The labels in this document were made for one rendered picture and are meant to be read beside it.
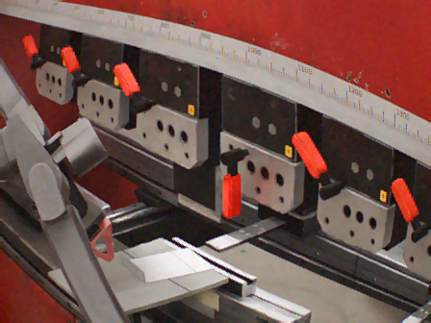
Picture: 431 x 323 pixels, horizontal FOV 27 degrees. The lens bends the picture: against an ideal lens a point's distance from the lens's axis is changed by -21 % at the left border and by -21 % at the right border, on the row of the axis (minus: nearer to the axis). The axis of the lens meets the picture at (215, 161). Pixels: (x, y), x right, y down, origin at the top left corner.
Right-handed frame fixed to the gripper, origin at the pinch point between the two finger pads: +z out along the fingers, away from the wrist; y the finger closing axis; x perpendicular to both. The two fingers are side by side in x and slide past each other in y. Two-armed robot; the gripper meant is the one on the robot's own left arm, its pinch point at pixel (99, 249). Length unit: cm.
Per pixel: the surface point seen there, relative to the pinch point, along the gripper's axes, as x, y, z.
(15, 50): -28, 85, 3
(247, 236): -23.2, 0.2, 20.5
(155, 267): -6.5, 0.4, 11.4
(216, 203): -19.4, -4.9, 5.5
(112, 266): -1.0, 4.7, 8.5
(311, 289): -76, 98, 166
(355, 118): -28.9, -36.6, -16.7
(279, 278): -74, 115, 165
